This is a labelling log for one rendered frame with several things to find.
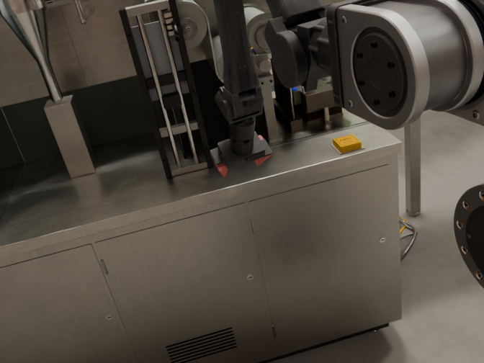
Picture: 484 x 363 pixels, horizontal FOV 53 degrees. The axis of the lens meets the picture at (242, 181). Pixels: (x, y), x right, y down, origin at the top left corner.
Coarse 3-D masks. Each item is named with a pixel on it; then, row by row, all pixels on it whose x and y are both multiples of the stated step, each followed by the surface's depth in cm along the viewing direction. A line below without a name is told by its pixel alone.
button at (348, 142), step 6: (336, 138) 159; (342, 138) 159; (348, 138) 158; (354, 138) 157; (336, 144) 157; (342, 144) 155; (348, 144) 154; (354, 144) 154; (360, 144) 155; (342, 150) 154; (348, 150) 155
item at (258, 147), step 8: (256, 136) 120; (224, 144) 119; (232, 144) 115; (240, 144) 113; (248, 144) 114; (256, 144) 119; (224, 152) 117; (232, 152) 117; (240, 152) 116; (248, 152) 117; (256, 152) 117; (232, 160) 116
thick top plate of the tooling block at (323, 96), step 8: (320, 80) 180; (328, 80) 178; (320, 88) 173; (328, 88) 171; (304, 96) 170; (312, 96) 169; (320, 96) 170; (328, 96) 170; (304, 104) 173; (312, 104) 170; (320, 104) 171; (328, 104) 172
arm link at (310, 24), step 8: (304, 24) 63; (312, 24) 63; (296, 32) 65; (304, 32) 63; (312, 32) 62; (304, 40) 63; (304, 48) 64; (312, 56) 63; (312, 64) 64; (312, 72) 65; (320, 72) 66; (312, 80) 67; (304, 88) 68; (312, 88) 68
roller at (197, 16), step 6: (180, 6) 151; (186, 6) 152; (192, 6) 152; (180, 12) 152; (186, 12) 152; (192, 12) 153; (198, 12) 153; (192, 18) 154; (198, 18) 154; (204, 18) 154; (198, 24) 155; (204, 24) 155; (198, 30) 156; (204, 30) 156; (198, 36) 156; (204, 36) 157; (186, 42) 157; (192, 42) 157; (198, 42) 157
